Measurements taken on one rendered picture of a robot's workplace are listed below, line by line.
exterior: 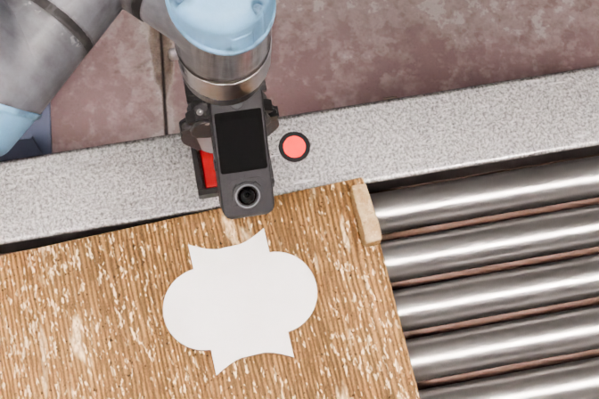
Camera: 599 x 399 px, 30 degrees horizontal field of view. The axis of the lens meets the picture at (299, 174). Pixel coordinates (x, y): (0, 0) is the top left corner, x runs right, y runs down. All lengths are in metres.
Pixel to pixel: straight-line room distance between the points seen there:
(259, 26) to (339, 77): 1.34
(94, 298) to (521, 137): 0.45
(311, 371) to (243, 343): 0.07
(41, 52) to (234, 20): 0.14
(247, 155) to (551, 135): 0.36
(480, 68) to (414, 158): 1.05
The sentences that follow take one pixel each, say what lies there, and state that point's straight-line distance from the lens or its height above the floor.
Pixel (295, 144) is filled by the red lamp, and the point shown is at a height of 0.92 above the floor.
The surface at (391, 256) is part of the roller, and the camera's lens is 1.10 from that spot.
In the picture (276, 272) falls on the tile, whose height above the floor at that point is 0.95.
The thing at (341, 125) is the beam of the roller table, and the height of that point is 0.91.
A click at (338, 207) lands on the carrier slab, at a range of 1.09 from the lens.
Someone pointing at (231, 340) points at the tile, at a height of 0.95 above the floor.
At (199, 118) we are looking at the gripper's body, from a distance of 0.97.
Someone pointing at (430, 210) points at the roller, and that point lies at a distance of 1.12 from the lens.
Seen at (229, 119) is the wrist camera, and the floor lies 1.11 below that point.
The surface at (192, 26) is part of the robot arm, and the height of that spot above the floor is 1.28.
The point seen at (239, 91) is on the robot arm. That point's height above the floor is 1.16.
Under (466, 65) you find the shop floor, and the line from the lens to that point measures 2.17.
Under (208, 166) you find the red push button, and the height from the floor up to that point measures 0.92.
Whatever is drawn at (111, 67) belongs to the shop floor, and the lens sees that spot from 2.14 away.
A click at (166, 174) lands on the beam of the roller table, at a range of 1.12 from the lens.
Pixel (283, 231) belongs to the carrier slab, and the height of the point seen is 0.94.
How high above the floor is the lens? 2.00
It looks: 75 degrees down
